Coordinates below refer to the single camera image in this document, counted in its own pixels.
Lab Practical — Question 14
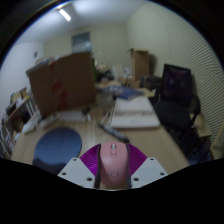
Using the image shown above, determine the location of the small white block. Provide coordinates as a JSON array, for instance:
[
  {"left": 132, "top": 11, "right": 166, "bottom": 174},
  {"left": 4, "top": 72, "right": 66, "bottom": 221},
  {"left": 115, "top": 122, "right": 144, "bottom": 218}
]
[{"left": 21, "top": 114, "right": 42, "bottom": 135}]

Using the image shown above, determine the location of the large brown cardboard box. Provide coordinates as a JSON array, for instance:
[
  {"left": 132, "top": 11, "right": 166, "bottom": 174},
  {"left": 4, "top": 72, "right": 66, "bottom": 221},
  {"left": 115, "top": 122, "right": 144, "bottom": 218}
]
[{"left": 25, "top": 51, "right": 98, "bottom": 118}]

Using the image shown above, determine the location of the ceiling light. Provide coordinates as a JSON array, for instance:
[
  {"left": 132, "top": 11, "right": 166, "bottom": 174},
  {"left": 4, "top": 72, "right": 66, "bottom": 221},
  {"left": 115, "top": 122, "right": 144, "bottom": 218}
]
[{"left": 58, "top": 8, "right": 72, "bottom": 22}]

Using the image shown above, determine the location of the cluttered shelf unit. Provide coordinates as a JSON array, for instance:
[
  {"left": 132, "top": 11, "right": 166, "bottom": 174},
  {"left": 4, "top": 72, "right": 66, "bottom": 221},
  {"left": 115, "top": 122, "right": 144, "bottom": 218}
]
[{"left": 0, "top": 86, "right": 41, "bottom": 158}]

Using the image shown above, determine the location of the white book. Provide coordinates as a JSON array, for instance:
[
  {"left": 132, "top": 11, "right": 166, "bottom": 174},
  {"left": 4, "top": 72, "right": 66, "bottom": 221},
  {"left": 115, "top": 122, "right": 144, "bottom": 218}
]
[{"left": 109, "top": 96, "right": 162, "bottom": 130}]

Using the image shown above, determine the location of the black office chair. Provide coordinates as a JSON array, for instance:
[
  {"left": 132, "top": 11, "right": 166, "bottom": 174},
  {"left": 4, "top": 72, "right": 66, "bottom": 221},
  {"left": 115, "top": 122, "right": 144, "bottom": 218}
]
[{"left": 151, "top": 63, "right": 209, "bottom": 161}]

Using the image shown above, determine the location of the tall brown cardboard box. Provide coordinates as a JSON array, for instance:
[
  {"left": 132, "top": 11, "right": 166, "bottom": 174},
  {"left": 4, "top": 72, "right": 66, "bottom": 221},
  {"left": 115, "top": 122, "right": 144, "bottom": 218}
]
[{"left": 128, "top": 48, "right": 151, "bottom": 83}]

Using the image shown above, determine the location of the white paper sheet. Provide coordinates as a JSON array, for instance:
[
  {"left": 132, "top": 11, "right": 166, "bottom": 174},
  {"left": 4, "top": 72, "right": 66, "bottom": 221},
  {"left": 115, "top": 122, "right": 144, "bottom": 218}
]
[{"left": 56, "top": 109, "right": 88, "bottom": 122}]

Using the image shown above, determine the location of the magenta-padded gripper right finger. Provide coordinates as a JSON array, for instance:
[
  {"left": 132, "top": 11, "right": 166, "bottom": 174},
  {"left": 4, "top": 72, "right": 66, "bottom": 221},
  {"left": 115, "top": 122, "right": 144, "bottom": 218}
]
[{"left": 125, "top": 143, "right": 169, "bottom": 190}]

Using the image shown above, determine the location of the round blue mouse pad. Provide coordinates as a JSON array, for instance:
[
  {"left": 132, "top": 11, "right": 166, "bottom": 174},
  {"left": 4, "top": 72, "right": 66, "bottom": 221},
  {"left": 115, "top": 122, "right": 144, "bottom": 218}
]
[{"left": 32, "top": 127, "right": 83, "bottom": 174}]

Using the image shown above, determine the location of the glass-panelled door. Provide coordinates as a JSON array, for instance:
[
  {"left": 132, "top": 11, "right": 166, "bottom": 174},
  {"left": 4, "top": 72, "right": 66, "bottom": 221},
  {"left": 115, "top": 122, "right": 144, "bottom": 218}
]
[{"left": 70, "top": 31, "right": 93, "bottom": 54}]

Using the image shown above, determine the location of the blue book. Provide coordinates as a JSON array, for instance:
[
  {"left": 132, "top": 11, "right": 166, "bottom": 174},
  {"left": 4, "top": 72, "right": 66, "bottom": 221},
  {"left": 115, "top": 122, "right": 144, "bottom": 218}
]
[{"left": 99, "top": 84, "right": 145, "bottom": 100}]

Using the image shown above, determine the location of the pink computer mouse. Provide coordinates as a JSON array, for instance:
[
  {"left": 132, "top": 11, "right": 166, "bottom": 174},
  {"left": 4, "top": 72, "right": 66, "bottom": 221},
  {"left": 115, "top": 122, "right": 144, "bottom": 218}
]
[{"left": 99, "top": 141, "right": 131, "bottom": 188}]

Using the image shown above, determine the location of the white remote control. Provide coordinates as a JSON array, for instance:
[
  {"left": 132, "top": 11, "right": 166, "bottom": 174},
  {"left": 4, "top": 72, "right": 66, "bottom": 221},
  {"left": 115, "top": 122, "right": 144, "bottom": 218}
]
[{"left": 39, "top": 113, "right": 62, "bottom": 130}]

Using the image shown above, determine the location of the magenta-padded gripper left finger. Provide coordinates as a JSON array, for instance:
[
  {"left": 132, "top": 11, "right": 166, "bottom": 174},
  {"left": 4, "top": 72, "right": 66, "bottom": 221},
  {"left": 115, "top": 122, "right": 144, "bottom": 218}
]
[{"left": 57, "top": 143, "right": 102, "bottom": 190}]

